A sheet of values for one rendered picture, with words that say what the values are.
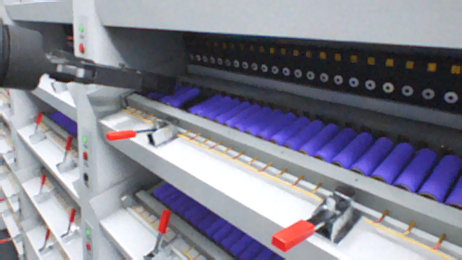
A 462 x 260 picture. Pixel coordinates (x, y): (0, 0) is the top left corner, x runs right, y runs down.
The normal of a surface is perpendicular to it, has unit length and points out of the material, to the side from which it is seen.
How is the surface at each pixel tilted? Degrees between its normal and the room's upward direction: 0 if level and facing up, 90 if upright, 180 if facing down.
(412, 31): 110
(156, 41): 90
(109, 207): 90
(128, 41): 90
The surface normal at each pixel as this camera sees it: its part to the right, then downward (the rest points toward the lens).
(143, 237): -0.16, -0.86
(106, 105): 0.69, 0.25
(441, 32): -0.71, 0.44
